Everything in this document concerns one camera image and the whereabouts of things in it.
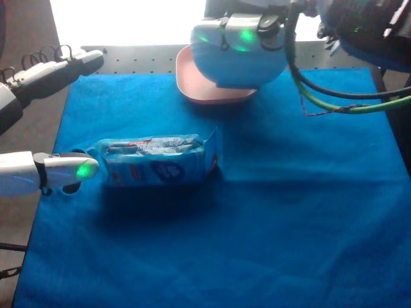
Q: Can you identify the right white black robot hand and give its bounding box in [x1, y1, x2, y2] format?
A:
[191, 0, 322, 54]

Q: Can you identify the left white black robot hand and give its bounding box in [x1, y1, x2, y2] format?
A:
[0, 44, 105, 198]

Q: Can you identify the light blue bowl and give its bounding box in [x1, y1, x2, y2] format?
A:
[191, 27, 290, 90]

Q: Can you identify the pink square plate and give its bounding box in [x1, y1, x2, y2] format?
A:
[175, 44, 258, 105]

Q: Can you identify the blue snack pack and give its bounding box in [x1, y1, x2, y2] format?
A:
[69, 127, 220, 187]

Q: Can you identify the blue table cloth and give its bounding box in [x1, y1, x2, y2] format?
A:
[12, 68, 411, 308]

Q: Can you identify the black cable beside table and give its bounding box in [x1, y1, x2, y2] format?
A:
[0, 243, 28, 253]

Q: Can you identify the black cable with connector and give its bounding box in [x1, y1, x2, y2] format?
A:
[0, 266, 22, 280]

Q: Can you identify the thin braided wire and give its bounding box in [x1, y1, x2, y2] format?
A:
[299, 89, 372, 118]

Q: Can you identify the green cable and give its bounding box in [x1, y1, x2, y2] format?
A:
[293, 64, 411, 116]

